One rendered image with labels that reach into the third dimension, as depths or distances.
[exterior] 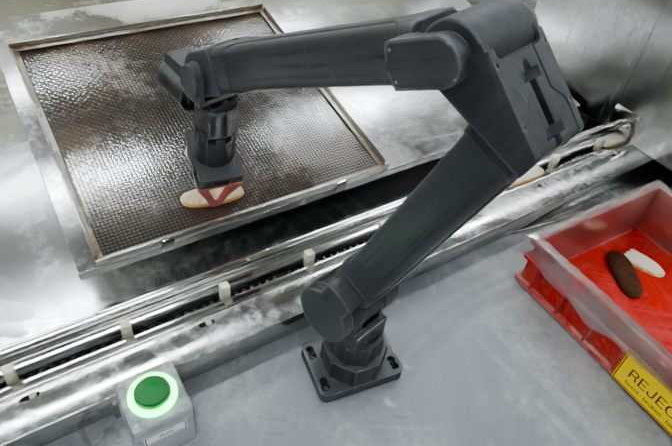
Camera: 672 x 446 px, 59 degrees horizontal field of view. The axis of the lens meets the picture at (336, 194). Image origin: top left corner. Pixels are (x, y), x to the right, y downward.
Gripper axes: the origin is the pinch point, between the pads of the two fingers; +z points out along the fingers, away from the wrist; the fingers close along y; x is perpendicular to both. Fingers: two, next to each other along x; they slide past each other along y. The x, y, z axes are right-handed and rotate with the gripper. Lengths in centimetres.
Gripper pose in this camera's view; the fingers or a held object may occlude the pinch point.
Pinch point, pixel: (212, 192)
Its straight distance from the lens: 93.8
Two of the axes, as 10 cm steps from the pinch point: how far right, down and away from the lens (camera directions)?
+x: 9.1, -1.8, 3.8
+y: 3.7, 7.5, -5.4
